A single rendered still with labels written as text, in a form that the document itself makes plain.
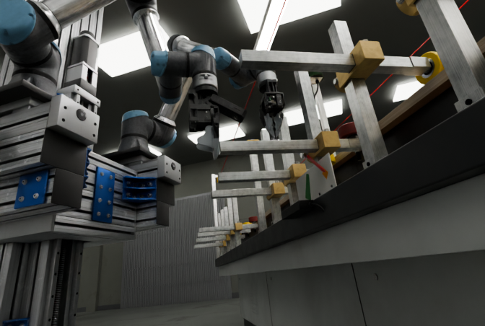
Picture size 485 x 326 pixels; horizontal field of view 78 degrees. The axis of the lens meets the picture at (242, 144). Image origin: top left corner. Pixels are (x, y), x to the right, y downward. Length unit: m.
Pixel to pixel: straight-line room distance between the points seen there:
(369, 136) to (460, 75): 0.23
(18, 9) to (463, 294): 1.29
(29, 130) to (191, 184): 7.99
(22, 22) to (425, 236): 1.04
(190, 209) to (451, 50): 8.25
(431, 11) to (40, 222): 1.01
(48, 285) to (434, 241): 1.00
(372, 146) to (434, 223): 0.19
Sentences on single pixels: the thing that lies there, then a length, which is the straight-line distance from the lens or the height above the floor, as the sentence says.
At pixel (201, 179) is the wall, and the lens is 8.71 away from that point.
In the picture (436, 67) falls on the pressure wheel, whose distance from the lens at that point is 0.87.
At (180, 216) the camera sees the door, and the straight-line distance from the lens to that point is 8.72.
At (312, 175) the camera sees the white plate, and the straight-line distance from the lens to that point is 0.94.
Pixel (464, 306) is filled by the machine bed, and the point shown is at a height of 0.41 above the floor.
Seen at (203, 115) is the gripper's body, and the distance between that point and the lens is 0.83.
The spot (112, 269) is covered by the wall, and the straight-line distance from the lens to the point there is 9.83.
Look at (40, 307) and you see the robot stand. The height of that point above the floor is 0.50.
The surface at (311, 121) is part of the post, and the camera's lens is 0.97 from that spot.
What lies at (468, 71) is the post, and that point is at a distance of 0.54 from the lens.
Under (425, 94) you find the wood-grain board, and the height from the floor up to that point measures 0.88.
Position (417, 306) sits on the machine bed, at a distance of 1.03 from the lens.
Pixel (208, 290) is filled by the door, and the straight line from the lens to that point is 8.25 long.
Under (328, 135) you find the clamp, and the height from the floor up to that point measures 0.85.
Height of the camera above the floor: 0.53
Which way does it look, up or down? 23 degrees up
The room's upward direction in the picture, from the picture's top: 6 degrees counter-clockwise
